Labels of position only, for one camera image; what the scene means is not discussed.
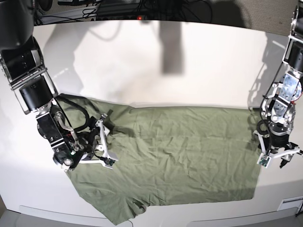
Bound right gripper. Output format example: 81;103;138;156
80;115;107;158

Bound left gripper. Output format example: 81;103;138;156
268;129;295;157

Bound green T-shirt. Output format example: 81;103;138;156
67;96;260;225

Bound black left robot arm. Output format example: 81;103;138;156
254;0;303;168

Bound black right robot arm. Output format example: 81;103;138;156
0;0;110;171

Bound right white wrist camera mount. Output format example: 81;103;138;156
80;113;118;169

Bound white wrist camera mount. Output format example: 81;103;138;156
253;130;303;168
80;113;118;169

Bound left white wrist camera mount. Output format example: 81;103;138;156
253;130;303;168

